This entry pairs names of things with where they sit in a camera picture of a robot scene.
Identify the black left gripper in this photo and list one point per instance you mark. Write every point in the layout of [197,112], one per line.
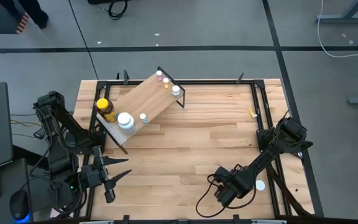
[92,178]

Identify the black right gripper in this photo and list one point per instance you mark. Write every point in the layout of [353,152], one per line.
[233,186]

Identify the orange vial white cap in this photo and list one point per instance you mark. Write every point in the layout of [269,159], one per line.
[260,185]

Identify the large white labelled bottle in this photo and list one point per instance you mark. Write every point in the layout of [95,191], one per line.
[125,121]

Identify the teal transparent vial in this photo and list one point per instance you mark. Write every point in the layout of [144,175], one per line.
[143,117]

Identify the brown bottle yellow cap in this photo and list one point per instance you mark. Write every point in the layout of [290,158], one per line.
[104,107]

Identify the small white medicine bottle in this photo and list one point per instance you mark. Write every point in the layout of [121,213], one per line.
[176,90]

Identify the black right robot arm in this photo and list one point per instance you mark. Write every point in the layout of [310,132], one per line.
[269,152]

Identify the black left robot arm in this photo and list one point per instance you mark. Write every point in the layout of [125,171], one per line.
[54,149]

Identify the small black device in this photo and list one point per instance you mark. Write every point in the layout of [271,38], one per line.
[38,133]

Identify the black computer mouse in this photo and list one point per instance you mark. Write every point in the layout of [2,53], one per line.
[19,203]

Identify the black side desk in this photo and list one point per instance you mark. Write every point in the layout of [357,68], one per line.
[5,183]

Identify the person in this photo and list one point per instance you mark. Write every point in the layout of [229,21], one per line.
[33,11]

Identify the grey metal floor stand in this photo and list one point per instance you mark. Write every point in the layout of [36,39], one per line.
[346,18]

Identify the black gantry post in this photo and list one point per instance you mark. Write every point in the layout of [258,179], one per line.
[125,219]
[236,219]
[126,77]
[240,78]

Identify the silver aluminium rail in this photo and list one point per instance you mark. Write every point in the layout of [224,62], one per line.
[96,222]
[269,222]

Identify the wooden shelf black frame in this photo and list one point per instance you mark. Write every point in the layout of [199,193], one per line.
[154,96]

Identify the black aluminium table frame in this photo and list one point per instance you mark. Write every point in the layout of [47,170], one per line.
[113,82]

